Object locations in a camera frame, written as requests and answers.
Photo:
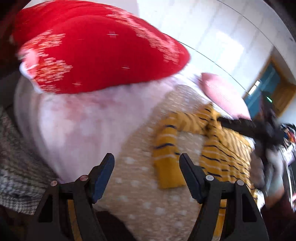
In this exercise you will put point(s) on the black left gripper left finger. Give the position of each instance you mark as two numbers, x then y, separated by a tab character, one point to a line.
52	218

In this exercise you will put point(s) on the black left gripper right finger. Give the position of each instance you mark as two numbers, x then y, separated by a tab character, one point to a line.
242	219

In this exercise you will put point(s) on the yellow striped knit sweater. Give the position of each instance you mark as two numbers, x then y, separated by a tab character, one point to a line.
208	148

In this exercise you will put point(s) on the right hand in glove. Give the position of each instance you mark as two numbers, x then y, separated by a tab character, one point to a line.
266	171

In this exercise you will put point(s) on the pink pillow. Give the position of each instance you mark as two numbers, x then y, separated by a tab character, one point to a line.
221	93

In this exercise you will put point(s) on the teal door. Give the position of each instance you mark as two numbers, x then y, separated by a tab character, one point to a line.
268	82

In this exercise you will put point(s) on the grey houndstooth fabric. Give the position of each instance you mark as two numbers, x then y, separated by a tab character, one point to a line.
24	175

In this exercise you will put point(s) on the beige heart-patterned bedspread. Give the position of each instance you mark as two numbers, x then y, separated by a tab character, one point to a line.
150	185

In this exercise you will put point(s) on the white fluffy blanket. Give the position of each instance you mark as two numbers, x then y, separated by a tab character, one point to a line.
73	132

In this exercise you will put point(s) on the red patterned pillow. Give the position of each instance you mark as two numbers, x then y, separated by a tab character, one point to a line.
69	47

